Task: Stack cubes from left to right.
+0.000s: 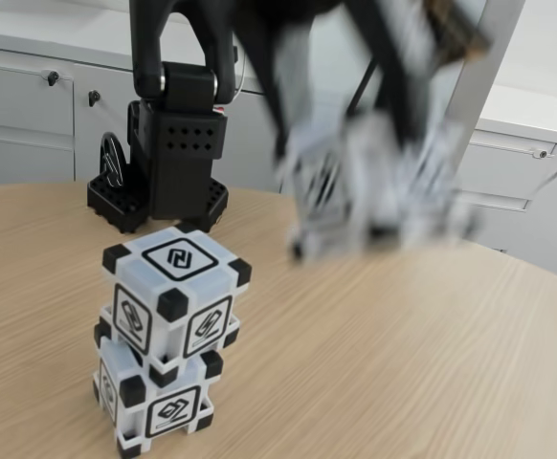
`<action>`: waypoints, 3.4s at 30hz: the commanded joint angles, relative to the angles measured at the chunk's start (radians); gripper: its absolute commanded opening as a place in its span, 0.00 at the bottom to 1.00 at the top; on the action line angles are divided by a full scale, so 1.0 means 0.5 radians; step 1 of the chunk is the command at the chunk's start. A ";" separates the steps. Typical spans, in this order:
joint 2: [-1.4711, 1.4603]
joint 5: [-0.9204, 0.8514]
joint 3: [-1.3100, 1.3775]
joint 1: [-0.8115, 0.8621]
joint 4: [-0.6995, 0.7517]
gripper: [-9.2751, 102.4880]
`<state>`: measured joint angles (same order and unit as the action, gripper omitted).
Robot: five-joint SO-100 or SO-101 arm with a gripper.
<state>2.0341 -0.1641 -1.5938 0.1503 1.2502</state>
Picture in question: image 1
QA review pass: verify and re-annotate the white cube crossed loop symbol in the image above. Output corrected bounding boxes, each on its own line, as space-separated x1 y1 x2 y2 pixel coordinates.
273 112 483 262

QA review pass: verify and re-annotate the white cube zigzag symbol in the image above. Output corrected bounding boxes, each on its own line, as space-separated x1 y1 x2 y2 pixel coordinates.
97 225 254 389

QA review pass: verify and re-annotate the grey metal column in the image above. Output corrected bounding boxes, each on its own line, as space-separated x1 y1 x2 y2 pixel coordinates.
404 0 528 230

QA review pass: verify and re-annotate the white drawer cabinet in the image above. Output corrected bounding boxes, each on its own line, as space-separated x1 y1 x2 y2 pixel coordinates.
443 84 557 284

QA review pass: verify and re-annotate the white cube layered diamond symbol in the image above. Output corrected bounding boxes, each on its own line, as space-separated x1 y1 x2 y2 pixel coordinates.
91 323 225 455

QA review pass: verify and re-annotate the black camera cable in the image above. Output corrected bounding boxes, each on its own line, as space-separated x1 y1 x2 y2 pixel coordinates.
347 64 383 119

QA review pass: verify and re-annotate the gripper camera circuit board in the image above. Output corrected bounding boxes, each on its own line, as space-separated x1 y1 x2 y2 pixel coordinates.
419 0 494 63

